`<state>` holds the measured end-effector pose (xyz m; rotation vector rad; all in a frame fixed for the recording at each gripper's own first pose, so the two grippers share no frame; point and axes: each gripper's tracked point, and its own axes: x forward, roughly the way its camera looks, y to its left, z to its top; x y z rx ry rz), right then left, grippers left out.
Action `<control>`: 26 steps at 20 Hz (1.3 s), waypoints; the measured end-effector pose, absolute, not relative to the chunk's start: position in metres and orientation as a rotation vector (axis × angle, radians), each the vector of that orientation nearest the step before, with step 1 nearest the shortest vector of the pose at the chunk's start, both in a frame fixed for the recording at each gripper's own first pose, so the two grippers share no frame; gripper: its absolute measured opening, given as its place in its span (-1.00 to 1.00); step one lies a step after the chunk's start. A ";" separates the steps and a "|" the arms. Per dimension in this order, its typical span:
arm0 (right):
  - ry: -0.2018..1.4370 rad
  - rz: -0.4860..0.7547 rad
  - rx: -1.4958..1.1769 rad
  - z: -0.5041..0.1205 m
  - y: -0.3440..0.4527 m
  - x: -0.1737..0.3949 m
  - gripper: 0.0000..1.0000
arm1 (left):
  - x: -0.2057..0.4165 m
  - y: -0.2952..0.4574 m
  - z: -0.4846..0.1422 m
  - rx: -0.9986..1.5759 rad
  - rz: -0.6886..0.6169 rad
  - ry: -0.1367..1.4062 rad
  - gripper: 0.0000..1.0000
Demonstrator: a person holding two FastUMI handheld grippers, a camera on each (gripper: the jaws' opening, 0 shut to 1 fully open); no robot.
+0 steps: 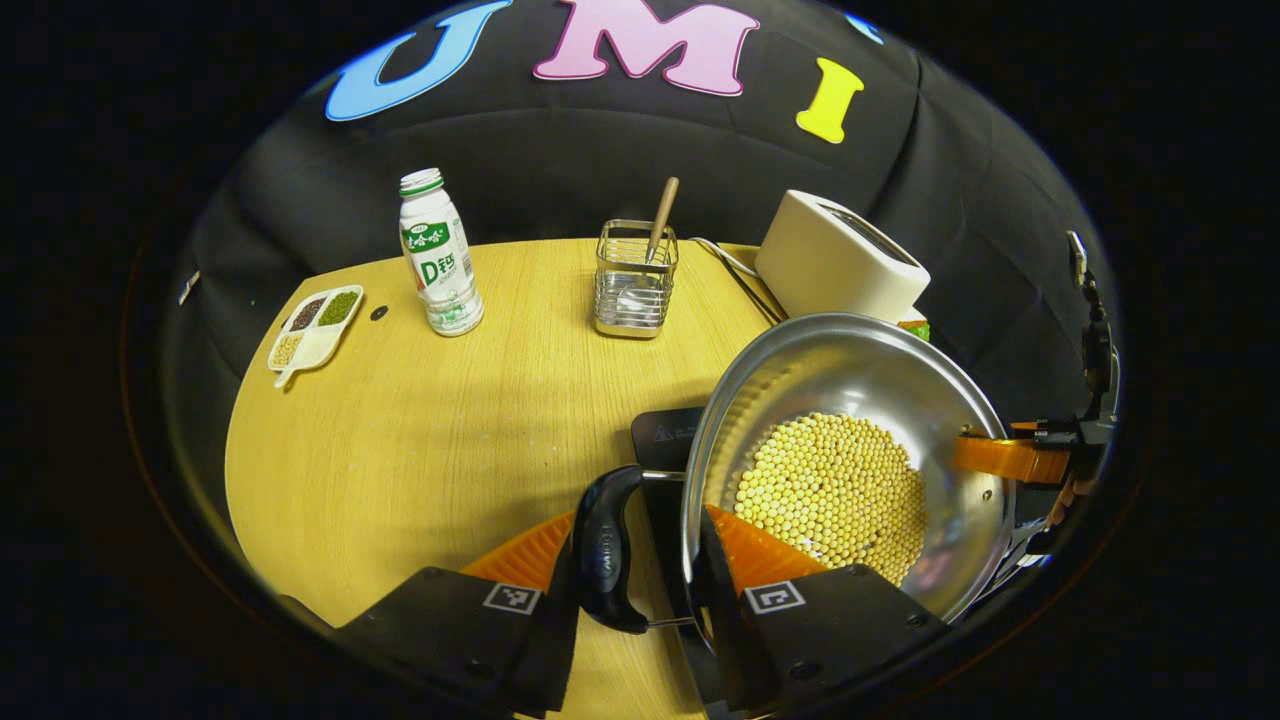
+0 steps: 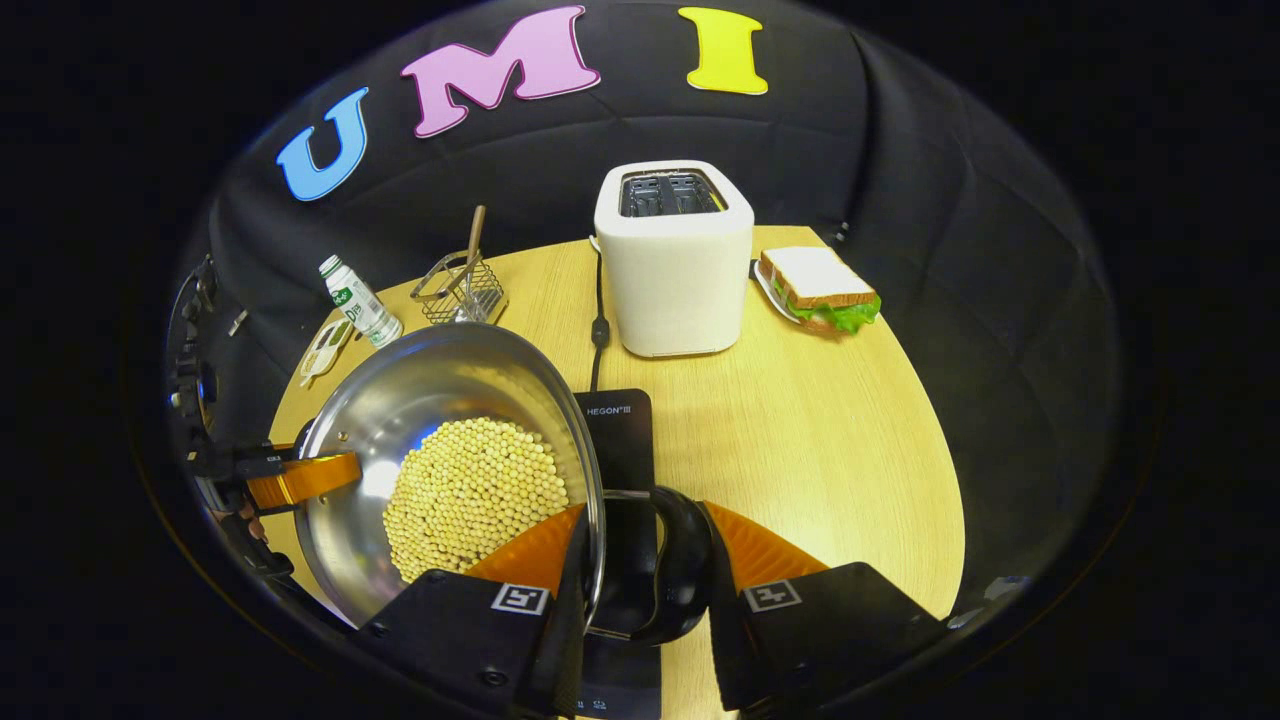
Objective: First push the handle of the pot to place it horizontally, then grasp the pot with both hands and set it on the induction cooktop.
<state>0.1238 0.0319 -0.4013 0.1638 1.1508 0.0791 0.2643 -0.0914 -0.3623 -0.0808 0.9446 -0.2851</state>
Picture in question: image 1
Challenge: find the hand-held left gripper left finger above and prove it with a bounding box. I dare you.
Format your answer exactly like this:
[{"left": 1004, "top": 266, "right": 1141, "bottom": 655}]
[{"left": 335, "top": 510, "right": 583, "bottom": 718}]

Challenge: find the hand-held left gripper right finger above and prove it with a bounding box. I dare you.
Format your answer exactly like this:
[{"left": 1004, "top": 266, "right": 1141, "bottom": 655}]
[{"left": 690, "top": 505, "right": 947, "bottom": 715}]

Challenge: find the pile of yellow soybeans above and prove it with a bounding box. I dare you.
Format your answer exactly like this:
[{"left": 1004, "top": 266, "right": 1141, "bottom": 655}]
[{"left": 733, "top": 412, "right": 929, "bottom": 588}]

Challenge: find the stainless steel pot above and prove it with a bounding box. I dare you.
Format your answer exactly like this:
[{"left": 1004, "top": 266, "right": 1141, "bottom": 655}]
[{"left": 570, "top": 312, "right": 1017, "bottom": 637}]

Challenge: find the black induction cooktop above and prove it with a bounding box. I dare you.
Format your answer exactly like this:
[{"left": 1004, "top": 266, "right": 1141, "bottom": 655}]
[{"left": 630, "top": 405, "right": 739, "bottom": 720}]

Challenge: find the white toaster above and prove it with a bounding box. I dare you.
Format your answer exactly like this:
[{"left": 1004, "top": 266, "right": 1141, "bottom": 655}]
[{"left": 755, "top": 190, "right": 931, "bottom": 326}]

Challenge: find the white divided bean dish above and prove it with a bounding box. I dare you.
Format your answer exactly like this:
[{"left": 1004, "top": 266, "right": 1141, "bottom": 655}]
[{"left": 267, "top": 285, "right": 365, "bottom": 390}]

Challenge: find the white green-label drink bottle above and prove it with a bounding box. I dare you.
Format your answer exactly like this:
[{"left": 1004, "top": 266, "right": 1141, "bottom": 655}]
[{"left": 399, "top": 168, "right": 485, "bottom": 338}]

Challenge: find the black backdrop cloth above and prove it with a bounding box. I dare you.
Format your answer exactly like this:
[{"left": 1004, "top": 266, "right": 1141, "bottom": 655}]
[{"left": 160, "top": 0, "right": 1111, "bottom": 521}]

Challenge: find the toaster power cable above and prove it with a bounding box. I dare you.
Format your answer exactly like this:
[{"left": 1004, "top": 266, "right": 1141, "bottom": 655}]
[{"left": 690, "top": 237, "right": 788, "bottom": 326}]

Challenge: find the metal wire utensil basket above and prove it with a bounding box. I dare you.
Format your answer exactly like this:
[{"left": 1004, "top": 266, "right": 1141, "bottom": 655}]
[{"left": 594, "top": 219, "right": 680, "bottom": 340}]

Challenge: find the wooden-handled spoon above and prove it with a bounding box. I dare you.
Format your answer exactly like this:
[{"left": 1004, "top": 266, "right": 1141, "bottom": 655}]
[{"left": 615, "top": 177, "right": 681, "bottom": 311}]

